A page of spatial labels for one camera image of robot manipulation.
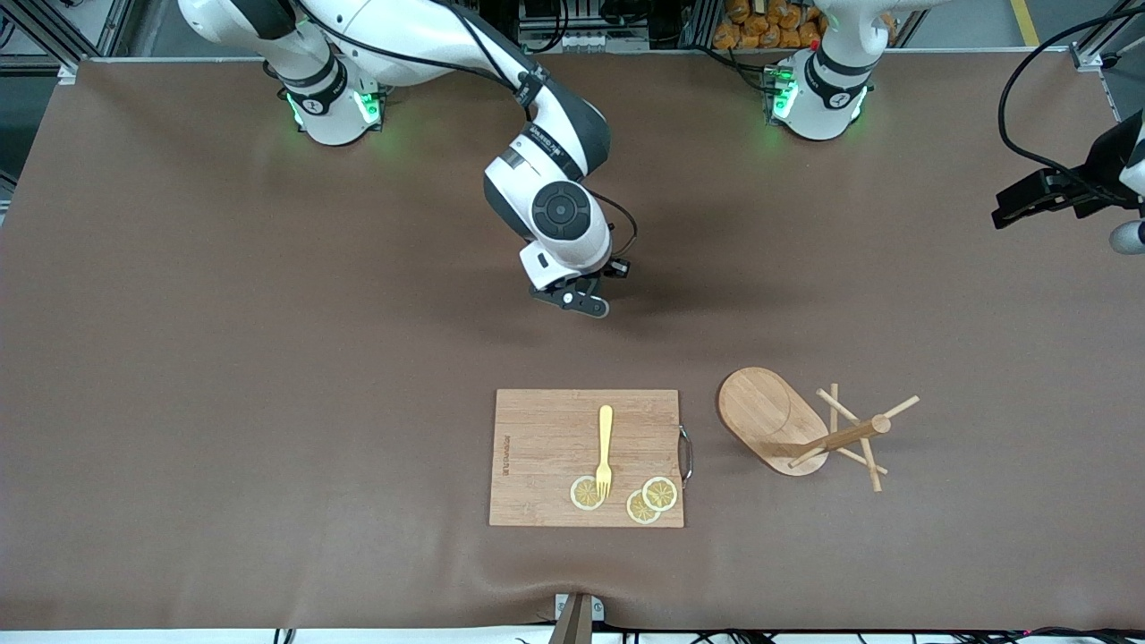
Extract wooden mug tree rack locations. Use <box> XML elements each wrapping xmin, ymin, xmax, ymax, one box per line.
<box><xmin>717</xmin><ymin>366</ymin><xmax>921</xmax><ymax>494</ymax></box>

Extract yellow plastic fork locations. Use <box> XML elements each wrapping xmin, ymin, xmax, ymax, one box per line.
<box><xmin>595</xmin><ymin>404</ymin><xmax>615</xmax><ymax>500</ymax></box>

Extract bamboo cutting board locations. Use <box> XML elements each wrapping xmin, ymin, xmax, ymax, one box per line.
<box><xmin>488</xmin><ymin>388</ymin><xmax>695</xmax><ymax>530</ymax></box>

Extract white power strip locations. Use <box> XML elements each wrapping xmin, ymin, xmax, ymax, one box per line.
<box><xmin>517</xmin><ymin>25</ymin><xmax>652</xmax><ymax>53</ymax></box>

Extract orange packaged snacks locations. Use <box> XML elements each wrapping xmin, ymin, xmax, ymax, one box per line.
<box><xmin>713</xmin><ymin>0</ymin><xmax>900</xmax><ymax>51</ymax></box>

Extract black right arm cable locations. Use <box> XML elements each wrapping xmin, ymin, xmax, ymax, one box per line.
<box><xmin>295</xmin><ymin>0</ymin><xmax>640</xmax><ymax>269</ymax></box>

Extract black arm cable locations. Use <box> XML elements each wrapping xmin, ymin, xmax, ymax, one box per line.
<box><xmin>295</xmin><ymin>0</ymin><xmax>640</xmax><ymax>269</ymax></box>
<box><xmin>997</xmin><ymin>4</ymin><xmax>1145</xmax><ymax>193</ymax></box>

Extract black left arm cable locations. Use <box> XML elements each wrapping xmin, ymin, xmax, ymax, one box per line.
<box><xmin>997</xmin><ymin>4</ymin><xmax>1145</xmax><ymax>193</ymax></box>

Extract aluminium frame strut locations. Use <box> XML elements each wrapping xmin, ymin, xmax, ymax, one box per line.
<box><xmin>1069</xmin><ymin>0</ymin><xmax>1145</xmax><ymax>72</ymax></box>
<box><xmin>49</xmin><ymin>0</ymin><xmax>140</xmax><ymax>72</ymax></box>

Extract grey table edge bracket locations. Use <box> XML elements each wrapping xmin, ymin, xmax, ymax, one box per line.
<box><xmin>547</xmin><ymin>592</ymin><xmax>606</xmax><ymax>644</ymax></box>

